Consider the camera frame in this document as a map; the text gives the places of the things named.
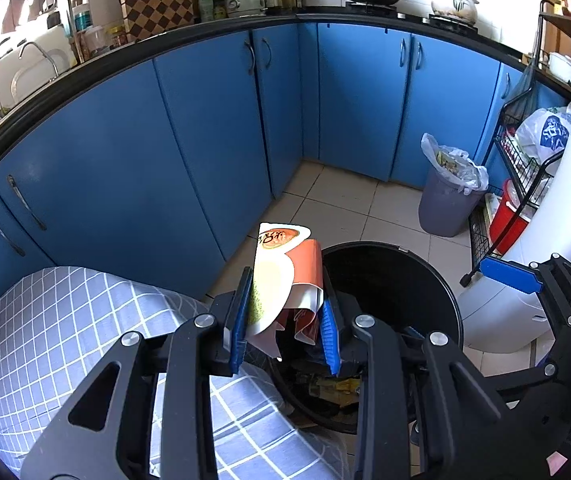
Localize blue lower kitchen cabinets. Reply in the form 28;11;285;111
0;20;566;361

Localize grey trash bin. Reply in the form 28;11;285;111
418;160;486;238

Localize black kitchen countertop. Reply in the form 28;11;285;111
0;7;571;171

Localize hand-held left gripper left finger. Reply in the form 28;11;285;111
20;266;255;480

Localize person's right hand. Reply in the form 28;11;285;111
545;452;571;476

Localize clear plastic bin liner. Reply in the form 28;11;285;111
420;132;490;196

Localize small curved faucet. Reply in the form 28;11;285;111
18;41;59;81

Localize red bucket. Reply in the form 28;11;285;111
488;178;521;256

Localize large white appliance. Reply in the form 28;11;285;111
458;132;571;356

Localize white clay pot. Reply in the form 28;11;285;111
429;0;480;26

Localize gas stove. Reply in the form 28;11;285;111
345;2;481;28

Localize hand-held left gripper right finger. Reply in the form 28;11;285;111
317;270;559;480

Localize blue checked tablecloth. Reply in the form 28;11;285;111
0;266;351;480

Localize clear plastic container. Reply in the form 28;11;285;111
86;25;109;58

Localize black trash bin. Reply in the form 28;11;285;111
266;241;465;436

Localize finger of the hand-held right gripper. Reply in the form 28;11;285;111
488;357;571;398
480;254;571;331

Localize checkered wooden cutting board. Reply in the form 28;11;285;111
122;0;196;43

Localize white pot with lid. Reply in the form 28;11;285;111
548;51;571;88

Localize black wire rack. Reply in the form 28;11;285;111
468;0;571;286

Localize white blue printed plastic bag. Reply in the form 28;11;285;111
515;107;571;163

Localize orange and white paper carton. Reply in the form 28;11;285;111
246;222;326;361

